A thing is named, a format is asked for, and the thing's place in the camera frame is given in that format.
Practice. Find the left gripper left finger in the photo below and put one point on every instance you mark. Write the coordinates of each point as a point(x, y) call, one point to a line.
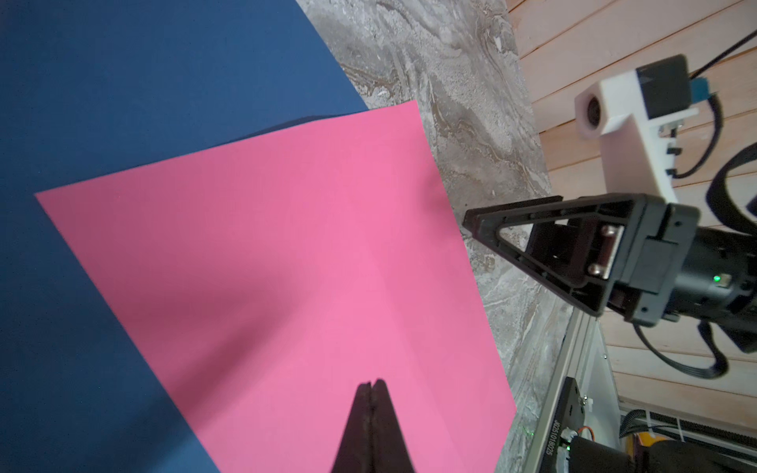
point(355, 453)

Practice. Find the aluminium frame rail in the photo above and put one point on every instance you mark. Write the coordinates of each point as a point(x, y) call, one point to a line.
point(582, 394)

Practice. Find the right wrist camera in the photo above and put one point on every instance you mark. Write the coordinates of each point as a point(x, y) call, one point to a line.
point(632, 116)

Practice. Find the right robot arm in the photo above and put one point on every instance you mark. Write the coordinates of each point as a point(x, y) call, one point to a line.
point(717, 282)

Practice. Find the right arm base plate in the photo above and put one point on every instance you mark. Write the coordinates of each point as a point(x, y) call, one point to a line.
point(564, 411)

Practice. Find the pink rectangular paper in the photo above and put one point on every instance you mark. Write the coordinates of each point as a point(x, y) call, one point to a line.
point(264, 280)

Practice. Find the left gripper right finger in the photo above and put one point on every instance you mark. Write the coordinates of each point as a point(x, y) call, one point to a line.
point(389, 453)

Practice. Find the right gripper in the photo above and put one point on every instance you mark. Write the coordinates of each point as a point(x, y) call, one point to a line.
point(655, 241)

